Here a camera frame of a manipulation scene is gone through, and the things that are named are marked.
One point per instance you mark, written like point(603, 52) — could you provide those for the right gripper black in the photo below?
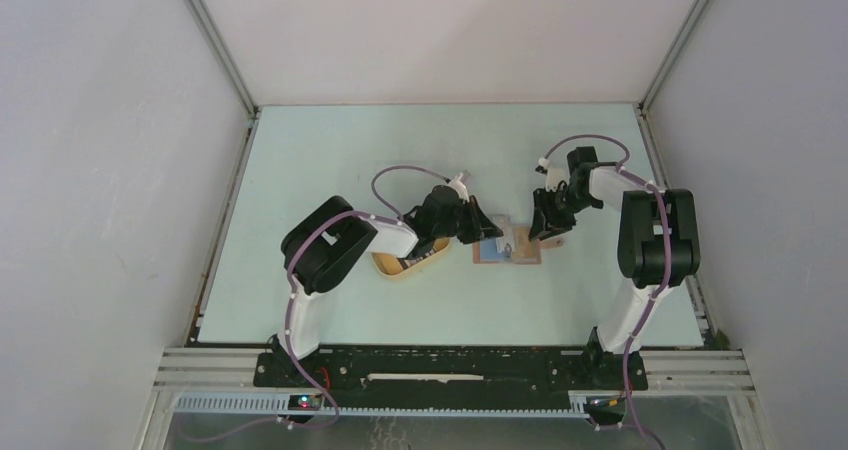
point(546, 220)

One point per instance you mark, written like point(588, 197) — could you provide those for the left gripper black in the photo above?
point(479, 226)

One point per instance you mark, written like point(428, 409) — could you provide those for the brown leather card holder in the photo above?
point(480, 254)

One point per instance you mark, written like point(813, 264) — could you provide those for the gold credit card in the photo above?
point(523, 250)

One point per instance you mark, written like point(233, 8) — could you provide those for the oval wooden tray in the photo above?
point(393, 268)

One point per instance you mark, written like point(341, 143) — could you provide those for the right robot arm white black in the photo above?
point(657, 244)

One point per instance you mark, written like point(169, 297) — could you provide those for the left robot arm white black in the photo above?
point(322, 249)

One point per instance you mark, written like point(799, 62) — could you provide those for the striped cards in tray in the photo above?
point(406, 263)

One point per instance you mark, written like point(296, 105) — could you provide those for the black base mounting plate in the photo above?
point(476, 378)

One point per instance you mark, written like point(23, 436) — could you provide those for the right controller board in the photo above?
point(615, 405)

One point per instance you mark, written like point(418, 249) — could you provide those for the controller board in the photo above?
point(615, 405)
point(305, 402)

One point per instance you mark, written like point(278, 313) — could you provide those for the left controller board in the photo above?
point(305, 402)

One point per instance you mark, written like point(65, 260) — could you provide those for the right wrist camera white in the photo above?
point(554, 177)

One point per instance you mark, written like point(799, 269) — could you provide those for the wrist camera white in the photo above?
point(554, 177)
point(459, 183)

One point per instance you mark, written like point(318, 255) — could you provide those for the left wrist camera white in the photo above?
point(459, 183)

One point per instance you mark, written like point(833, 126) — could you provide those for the white cable duct strip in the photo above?
point(271, 404)

